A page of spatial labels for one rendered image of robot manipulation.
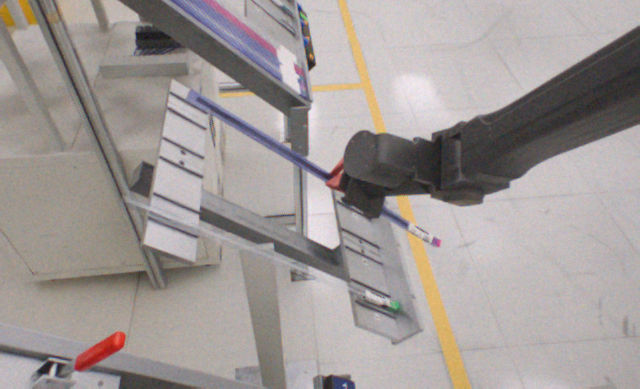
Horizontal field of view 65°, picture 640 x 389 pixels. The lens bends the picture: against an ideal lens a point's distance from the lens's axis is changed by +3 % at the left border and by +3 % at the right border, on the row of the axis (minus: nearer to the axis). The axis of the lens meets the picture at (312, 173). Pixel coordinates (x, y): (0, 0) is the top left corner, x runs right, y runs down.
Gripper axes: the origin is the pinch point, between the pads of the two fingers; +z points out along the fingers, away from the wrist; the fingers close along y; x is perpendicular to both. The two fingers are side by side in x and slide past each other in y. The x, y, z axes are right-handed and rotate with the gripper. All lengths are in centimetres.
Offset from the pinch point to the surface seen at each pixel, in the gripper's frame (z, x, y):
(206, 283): 106, 35, 16
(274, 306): 27.1, 14.9, 19.0
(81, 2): 278, -42, -126
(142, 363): -2.8, -17.6, 31.2
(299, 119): 42, 12, -26
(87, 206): 97, -13, 8
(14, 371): -4.2, -29.3, 34.4
